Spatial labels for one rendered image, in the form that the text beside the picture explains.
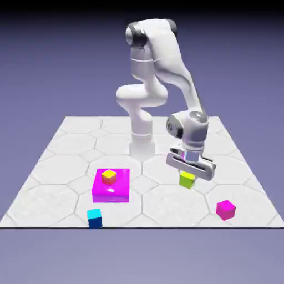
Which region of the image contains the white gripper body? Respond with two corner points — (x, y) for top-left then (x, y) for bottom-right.
(165, 148), (217, 181)

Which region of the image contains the small lime green cube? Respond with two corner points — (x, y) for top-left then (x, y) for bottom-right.
(179, 171), (196, 190)

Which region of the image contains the small magenta cube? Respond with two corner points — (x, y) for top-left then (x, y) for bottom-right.
(215, 199), (236, 221)

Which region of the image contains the small orange cube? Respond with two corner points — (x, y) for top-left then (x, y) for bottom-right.
(101, 169), (118, 186)

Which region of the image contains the small cyan cube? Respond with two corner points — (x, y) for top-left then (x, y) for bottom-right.
(86, 208), (103, 229)

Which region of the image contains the large magenta box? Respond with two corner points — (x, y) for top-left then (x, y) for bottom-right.
(92, 168), (130, 204)

